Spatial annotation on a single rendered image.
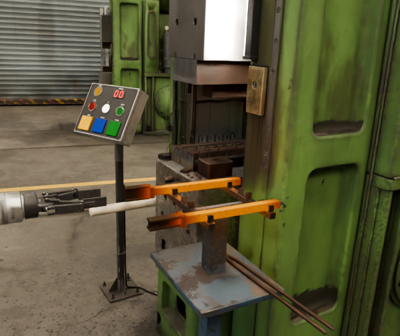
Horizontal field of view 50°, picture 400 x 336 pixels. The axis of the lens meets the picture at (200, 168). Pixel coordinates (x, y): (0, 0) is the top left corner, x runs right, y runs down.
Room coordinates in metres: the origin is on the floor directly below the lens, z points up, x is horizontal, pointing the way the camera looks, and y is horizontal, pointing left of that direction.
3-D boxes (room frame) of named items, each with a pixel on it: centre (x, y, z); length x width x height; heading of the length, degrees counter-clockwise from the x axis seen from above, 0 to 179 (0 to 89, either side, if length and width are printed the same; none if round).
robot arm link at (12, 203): (1.12, 0.53, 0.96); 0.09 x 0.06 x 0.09; 27
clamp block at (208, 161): (1.65, -0.06, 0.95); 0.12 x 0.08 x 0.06; 121
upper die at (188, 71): (1.88, -0.10, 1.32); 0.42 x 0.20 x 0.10; 121
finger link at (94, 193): (1.25, 0.34, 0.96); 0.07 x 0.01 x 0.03; 117
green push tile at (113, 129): (2.05, 0.43, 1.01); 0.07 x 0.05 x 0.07; 56
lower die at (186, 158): (1.88, -0.10, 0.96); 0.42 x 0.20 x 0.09; 121
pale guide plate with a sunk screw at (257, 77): (1.57, -0.19, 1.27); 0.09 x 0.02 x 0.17; 31
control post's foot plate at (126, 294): (2.21, 0.44, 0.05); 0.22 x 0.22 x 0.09; 31
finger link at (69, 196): (1.21, 0.42, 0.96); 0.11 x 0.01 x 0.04; 138
